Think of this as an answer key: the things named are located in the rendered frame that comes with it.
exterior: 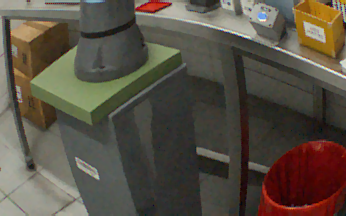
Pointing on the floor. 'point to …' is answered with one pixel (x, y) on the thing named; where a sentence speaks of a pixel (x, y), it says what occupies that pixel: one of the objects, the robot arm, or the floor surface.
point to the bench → (207, 93)
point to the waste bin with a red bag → (307, 181)
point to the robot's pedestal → (138, 153)
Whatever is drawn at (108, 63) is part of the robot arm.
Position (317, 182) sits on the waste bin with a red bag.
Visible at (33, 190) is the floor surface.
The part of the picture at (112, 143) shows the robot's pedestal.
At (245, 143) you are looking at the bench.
